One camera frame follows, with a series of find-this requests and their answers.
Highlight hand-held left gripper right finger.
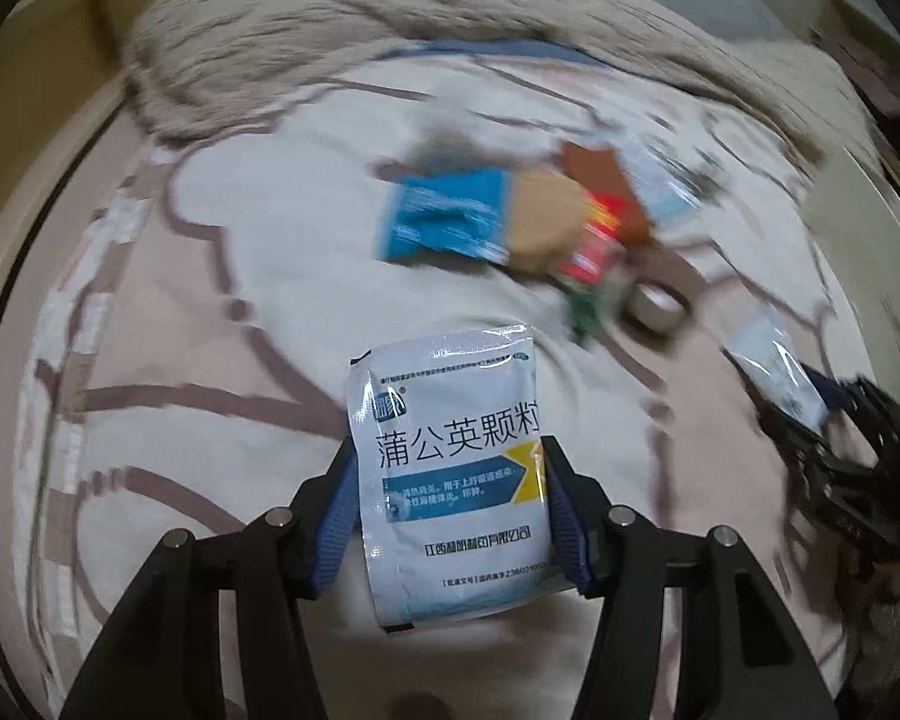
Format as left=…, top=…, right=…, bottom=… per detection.
left=540, top=435, right=845, bottom=720

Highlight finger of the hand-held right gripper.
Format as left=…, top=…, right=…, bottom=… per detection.
left=801, top=364, right=900, bottom=451
left=754, top=394, right=833, bottom=470

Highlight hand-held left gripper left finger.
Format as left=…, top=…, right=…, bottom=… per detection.
left=64, top=435, right=365, bottom=720

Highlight white and blue medicine sachet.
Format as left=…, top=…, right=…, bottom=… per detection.
left=345, top=324, right=552, bottom=629

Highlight brown bandage roll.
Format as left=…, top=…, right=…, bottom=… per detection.
left=619, top=247, right=695, bottom=335

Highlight green hair clip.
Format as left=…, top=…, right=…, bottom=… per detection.
left=562, top=281, right=616, bottom=342

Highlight printed bear blanket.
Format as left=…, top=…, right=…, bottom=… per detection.
left=0, top=45, right=893, bottom=720

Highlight clear packet with white label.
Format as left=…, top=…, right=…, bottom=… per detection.
left=622, top=142, right=702, bottom=222

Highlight red snack packet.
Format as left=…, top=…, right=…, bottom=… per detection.
left=555, top=195, right=623, bottom=286

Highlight round wooden block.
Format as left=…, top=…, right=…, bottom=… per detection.
left=506, top=169, right=590, bottom=275

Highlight brown leather pouch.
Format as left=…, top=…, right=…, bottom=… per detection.
left=559, top=144, right=657, bottom=245

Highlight blue foil packet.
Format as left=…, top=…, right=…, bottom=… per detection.
left=379, top=169, right=522, bottom=265

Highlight blue bed sheet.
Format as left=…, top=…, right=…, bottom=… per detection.
left=390, top=36, right=601, bottom=68

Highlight beige fuzzy blanket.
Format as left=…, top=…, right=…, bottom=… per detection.
left=124, top=0, right=871, bottom=166

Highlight wooden shelf unit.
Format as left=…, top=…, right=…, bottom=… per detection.
left=0, top=0, right=166, bottom=301

